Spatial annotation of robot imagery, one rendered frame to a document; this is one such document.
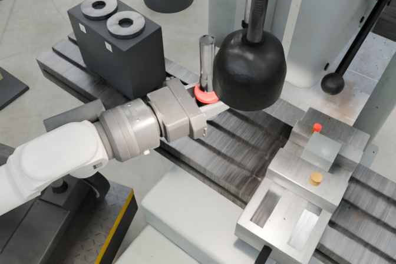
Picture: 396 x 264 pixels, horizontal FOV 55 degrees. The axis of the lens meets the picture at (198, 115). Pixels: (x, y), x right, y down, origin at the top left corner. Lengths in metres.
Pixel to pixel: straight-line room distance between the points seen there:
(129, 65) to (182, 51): 1.64
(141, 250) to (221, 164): 0.31
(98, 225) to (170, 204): 0.59
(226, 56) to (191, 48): 2.23
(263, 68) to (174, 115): 0.30
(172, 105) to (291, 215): 0.33
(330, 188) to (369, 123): 0.49
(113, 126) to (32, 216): 0.81
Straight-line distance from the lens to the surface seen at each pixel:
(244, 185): 0.89
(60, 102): 2.40
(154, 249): 1.04
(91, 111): 0.63
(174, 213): 0.94
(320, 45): 0.53
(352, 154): 0.86
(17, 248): 1.34
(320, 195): 0.79
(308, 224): 0.80
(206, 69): 0.60
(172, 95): 0.64
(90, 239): 1.48
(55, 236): 1.31
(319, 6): 0.50
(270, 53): 0.35
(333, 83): 0.52
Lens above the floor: 1.75
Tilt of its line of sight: 53 degrees down
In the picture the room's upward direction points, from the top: straight up
